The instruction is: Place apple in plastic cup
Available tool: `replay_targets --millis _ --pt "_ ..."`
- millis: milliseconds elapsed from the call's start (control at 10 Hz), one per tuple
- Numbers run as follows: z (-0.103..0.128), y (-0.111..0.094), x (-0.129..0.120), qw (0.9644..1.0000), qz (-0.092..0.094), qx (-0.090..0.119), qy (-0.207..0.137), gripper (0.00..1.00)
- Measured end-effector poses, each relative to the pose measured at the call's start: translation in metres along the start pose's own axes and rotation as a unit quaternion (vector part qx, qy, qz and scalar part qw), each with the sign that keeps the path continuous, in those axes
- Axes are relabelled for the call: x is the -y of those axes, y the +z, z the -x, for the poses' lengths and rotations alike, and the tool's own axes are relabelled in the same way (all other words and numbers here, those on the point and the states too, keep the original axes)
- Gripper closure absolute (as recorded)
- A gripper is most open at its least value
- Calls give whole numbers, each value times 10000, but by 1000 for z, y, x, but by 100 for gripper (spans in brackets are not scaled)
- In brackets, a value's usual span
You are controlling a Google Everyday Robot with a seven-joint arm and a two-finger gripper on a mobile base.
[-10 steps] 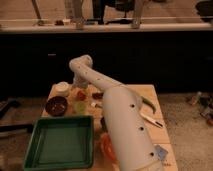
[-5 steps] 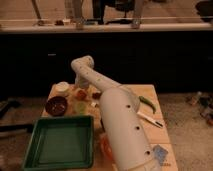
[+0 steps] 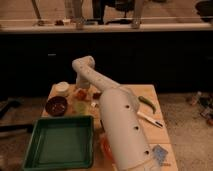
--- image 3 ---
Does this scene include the blue sponge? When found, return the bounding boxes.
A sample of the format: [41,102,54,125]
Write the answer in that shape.
[153,145,168,166]

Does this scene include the orange bowl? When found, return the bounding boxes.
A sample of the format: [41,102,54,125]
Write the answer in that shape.
[99,134,114,162]

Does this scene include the white handled peeler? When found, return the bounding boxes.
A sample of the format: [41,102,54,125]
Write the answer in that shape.
[137,112,163,128]

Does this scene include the white small bowl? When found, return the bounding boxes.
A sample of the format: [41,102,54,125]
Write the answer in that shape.
[55,82,69,97]

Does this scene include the dark red bowl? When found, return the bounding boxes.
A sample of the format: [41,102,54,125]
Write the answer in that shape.
[45,96,68,116]

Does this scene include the green plastic tray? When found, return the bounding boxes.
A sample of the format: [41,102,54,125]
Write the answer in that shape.
[22,116,94,171]

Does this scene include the green chili pepper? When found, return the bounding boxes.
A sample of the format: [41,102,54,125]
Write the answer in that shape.
[138,96,156,114]

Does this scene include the red orange apple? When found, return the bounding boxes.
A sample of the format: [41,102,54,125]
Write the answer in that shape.
[75,89,87,101]

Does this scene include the green plastic cup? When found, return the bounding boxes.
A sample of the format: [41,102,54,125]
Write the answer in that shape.
[73,101,87,115]

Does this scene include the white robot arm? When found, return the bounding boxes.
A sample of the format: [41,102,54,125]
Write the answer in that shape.
[72,56,161,171]

